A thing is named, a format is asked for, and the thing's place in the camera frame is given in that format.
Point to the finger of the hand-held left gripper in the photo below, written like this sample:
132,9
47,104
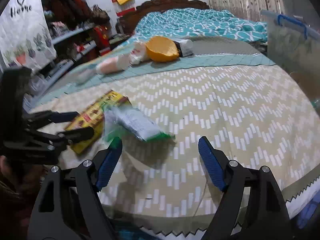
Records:
63,117
77,133

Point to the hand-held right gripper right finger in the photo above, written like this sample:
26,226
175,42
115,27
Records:
211,166

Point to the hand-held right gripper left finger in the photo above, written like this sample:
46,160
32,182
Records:
109,166

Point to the yellow red box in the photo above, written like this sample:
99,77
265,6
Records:
90,120

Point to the green white plastic packet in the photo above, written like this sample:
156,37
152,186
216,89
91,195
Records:
138,125

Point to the pink paper cup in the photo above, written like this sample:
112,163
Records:
111,65

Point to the blue white snack packet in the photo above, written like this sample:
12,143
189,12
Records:
138,53

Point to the orange fruit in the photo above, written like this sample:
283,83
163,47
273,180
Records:
161,50

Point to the dark blue carton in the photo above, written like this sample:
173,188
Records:
184,47

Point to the person's left forearm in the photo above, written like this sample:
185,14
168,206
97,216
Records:
17,200

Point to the chevron patterned bed sheet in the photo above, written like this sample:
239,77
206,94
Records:
212,110

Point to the cluttered grey shelf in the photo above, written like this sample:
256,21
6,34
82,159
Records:
72,27

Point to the teal quilted mat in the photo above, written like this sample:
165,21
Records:
220,60

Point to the grey blanket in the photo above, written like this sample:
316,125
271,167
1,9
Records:
225,45

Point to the carved wooden headboard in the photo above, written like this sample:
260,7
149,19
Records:
150,8

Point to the teal patterned quilt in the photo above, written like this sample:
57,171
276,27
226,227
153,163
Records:
200,22

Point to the white printed wall cloth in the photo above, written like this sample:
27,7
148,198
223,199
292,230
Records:
21,27

